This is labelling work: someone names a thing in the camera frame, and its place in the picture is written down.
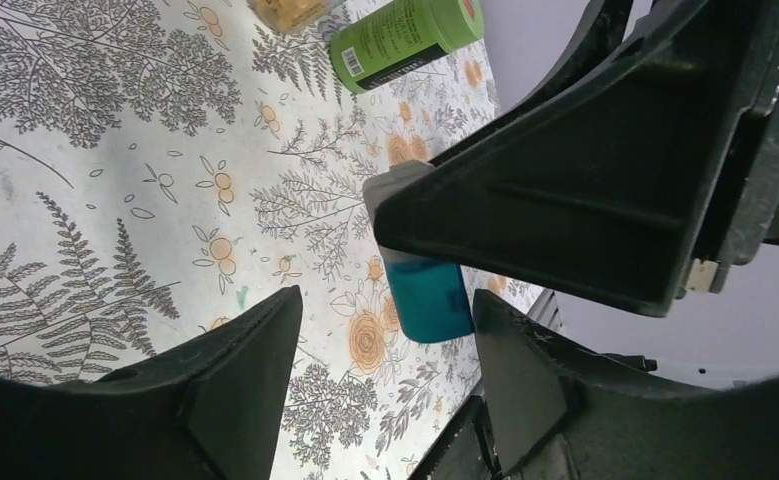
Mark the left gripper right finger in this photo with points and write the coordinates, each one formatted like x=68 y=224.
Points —
x=562 y=411

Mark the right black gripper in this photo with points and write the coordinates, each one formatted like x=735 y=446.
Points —
x=743 y=210

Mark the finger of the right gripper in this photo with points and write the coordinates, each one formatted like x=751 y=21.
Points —
x=600 y=191
x=540 y=48

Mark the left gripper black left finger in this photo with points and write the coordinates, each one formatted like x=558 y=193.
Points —
x=209 y=408

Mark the green pill bottle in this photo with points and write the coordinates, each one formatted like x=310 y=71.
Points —
x=401 y=37

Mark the floral table mat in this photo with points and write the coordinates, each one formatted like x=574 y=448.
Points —
x=166 y=165

